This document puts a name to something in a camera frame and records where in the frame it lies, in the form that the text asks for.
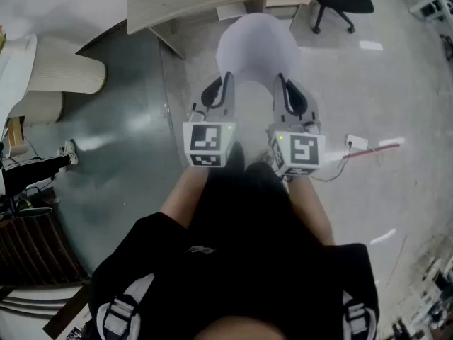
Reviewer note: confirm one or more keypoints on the white A4 paper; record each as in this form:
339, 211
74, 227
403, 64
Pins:
255, 48

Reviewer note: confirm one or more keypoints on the yellow flowers in vase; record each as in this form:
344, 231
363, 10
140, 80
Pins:
3, 37

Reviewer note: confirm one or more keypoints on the black chair base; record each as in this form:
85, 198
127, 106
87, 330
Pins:
447, 46

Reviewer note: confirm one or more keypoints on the person's right forearm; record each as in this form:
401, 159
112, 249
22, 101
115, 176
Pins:
311, 207

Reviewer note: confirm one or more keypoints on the light wooden stool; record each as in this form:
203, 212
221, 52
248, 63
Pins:
16, 136

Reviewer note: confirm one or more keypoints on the person's black t-shirt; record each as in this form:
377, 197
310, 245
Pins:
240, 260

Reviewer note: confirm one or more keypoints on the white office desk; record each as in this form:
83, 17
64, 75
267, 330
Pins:
430, 4

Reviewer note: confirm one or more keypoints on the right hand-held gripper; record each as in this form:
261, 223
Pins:
304, 151

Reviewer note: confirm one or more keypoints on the person's left forearm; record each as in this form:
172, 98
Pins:
184, 197

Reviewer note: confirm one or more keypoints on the brown slatted wooden rack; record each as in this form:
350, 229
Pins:
39, 250

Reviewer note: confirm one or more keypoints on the white round table ribbed pedestal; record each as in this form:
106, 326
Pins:
60, 73

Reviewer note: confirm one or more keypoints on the white power strip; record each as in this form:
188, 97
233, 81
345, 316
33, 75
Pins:
356, 142

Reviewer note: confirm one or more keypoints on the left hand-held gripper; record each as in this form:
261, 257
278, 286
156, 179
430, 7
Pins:
205, 138

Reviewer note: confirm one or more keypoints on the person's face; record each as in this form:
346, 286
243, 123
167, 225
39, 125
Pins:
247, 329

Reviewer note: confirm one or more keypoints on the grey wooden shelf desk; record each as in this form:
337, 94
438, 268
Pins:
159, 9

